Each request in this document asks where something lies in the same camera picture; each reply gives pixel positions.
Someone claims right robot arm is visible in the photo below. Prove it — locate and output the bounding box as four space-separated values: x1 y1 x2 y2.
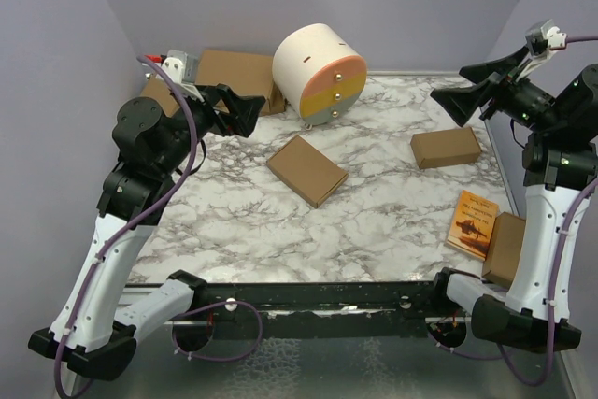
429 48 597 353

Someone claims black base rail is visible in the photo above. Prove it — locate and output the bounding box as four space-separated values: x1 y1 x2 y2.
175 281 465 339

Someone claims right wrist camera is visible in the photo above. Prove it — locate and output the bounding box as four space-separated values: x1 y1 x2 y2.
515 20 567 81

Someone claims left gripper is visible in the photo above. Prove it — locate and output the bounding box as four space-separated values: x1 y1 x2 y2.
159 80 265 176

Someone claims small folded cardboard box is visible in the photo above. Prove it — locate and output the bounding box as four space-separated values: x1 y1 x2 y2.
410 127 482 169

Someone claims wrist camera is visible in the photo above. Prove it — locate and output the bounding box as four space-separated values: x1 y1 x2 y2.
161 50 200 99
515 20 567 81

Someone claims cardboard box under book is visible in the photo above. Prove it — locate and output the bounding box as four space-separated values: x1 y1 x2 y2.
481 212 525 290

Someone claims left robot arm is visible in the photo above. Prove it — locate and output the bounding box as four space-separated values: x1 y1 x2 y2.
28 84 265 381

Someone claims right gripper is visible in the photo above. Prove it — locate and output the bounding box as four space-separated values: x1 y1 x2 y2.
434 43 564 132

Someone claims orange paperback book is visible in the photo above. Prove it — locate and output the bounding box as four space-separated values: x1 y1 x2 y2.
445 190 499 261

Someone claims round cream drawer cabinet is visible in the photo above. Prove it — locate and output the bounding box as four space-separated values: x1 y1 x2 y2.
272 23 367 128

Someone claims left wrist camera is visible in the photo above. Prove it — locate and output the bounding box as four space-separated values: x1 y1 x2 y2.
161 50 200 99

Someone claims cardboard box under large box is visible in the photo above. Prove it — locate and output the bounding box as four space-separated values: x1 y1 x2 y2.
260 92 286 116

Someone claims large folded cardboard box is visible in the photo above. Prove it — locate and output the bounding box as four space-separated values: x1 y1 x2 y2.
195 50 278 115

